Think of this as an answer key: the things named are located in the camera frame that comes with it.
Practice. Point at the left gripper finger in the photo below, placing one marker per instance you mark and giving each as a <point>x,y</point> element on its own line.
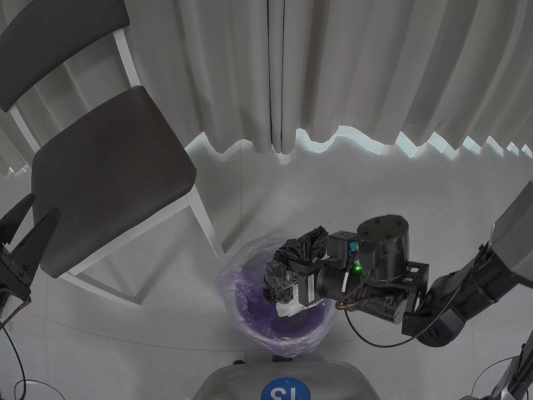
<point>14,223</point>
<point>33,248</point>

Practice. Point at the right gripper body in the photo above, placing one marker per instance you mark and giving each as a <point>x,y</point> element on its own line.
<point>333,286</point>

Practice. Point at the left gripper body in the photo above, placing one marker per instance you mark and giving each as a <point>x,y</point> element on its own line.
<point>14,277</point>

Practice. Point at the black plastic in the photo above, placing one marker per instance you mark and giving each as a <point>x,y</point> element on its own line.
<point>287,265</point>

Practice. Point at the clear printed wrapper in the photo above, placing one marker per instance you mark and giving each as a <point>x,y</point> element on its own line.
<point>287,308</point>

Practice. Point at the purple plastic bag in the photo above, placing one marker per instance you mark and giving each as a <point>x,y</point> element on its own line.
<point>258,306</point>

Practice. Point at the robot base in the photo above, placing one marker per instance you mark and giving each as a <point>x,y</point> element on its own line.
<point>250,386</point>

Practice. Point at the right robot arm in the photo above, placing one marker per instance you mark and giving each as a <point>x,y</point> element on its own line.
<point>383,248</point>

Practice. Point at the white trash bin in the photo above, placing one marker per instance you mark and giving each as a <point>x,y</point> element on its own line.
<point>270,338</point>

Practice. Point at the white chair with grey seat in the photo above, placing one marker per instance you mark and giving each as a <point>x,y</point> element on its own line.
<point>112,173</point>

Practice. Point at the white curtain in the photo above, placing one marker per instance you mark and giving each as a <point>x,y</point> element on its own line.
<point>395,56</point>
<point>208,56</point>

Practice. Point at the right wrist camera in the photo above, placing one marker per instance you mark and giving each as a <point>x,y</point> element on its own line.
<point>339,244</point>

